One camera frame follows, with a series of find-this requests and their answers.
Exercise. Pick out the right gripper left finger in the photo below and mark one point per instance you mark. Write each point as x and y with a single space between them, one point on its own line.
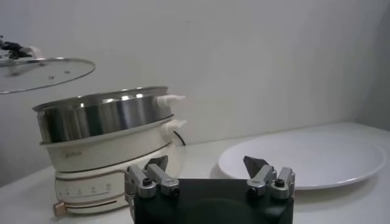
152 176

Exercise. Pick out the glass pot lid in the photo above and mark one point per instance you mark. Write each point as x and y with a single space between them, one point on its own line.
45 73

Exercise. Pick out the stainless steel steamer basket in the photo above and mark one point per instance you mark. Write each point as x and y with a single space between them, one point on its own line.
100 115

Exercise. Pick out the cream electric cooker pot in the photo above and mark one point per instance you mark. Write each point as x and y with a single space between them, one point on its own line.
100 152

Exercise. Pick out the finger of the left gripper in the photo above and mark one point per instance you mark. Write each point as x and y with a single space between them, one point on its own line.
15 50

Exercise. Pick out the white round plate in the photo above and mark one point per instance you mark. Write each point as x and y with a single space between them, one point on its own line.
304 152

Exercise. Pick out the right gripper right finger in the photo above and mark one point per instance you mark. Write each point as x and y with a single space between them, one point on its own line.
265 175

